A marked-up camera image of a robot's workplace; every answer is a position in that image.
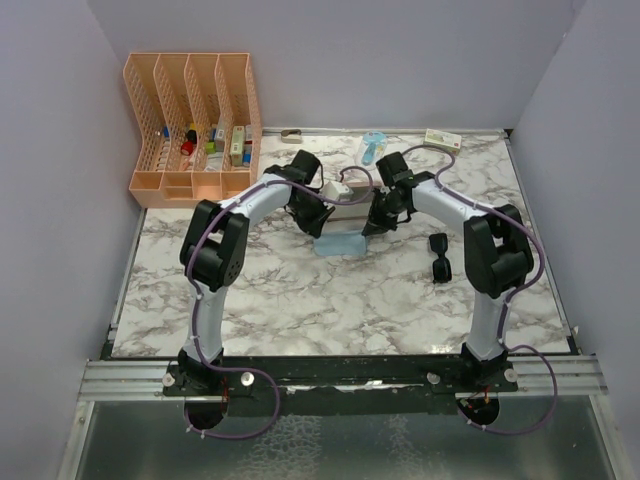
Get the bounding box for pink glasses case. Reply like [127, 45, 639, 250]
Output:
[322, 181, 373, 235]

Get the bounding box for light blue cleaning cloth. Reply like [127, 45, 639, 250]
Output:
[313, 231, 368, 257]

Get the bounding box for black sunglasses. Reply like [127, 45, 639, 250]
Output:
[429, 233, 452, 283]

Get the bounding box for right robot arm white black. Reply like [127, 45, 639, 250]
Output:
[362, 152, 534, 391]

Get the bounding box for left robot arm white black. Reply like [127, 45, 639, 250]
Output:
[178, 150, 334, 395]

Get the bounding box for blue white packaged item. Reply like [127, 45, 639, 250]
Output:
[354, 131, 388, 168]

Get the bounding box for small white green box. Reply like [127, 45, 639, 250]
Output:
[423, 128, 462, 155]

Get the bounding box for green white box in organizer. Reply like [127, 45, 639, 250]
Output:
[229, 125, 246, 167]

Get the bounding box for red black small bottle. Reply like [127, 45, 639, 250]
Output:
[180, 129, 197, 156]

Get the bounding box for peach desk file organizer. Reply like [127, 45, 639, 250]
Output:
[123, 53, 262, 208]

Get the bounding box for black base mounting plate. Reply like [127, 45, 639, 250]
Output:
[163, 354, 518, 417]

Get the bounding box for aluminium rail frame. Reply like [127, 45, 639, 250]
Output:
[77, 359, 176, 401]

